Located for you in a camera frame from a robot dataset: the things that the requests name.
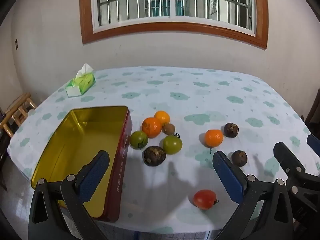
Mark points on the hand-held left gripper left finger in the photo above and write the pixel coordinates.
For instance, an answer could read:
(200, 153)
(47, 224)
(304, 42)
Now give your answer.
(96, 170)

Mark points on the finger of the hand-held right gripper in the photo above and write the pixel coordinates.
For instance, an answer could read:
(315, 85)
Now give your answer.
(287, 157)
(315, 145)

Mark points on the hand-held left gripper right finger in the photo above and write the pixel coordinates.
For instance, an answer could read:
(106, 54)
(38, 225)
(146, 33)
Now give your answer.
(228, 175)

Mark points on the red and gold tin box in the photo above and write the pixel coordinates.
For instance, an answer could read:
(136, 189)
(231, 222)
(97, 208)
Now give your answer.
(82, 140)

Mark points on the red tomato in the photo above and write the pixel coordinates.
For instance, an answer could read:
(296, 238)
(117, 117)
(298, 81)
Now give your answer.
(204, 199)

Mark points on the green tomato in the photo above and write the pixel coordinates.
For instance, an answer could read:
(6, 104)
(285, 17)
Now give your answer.
(172, 145)
(138, 139)

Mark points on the large dark brown round fruit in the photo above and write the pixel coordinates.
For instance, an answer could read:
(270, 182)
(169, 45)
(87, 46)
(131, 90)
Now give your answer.
(154, 156)

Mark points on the large deep orange tangerine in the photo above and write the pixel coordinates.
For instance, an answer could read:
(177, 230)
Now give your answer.
(151, 127)

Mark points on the dark wooden furniture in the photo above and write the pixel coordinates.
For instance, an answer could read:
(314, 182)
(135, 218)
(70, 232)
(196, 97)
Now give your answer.
(315, 110)

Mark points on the small brown fruit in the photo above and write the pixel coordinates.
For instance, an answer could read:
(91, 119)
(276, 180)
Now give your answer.
(169, 129)

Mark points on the yellowish orange tangerine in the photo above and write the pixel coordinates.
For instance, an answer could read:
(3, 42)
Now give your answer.
(163, 116)

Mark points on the green tissue pack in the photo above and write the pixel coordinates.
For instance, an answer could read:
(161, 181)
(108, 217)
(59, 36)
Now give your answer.
(81, 83)

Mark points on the white flower print tablecloth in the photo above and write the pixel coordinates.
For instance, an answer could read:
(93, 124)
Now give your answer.
(175, 97)

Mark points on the wooden chair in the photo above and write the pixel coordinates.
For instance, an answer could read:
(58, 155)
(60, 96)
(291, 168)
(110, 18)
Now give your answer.
(18, 110)

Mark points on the wood framed window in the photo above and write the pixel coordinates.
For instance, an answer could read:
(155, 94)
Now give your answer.
(175, 28)

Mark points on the dark wall outlet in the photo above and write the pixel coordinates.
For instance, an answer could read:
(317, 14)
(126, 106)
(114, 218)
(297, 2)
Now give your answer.
(16, 44)

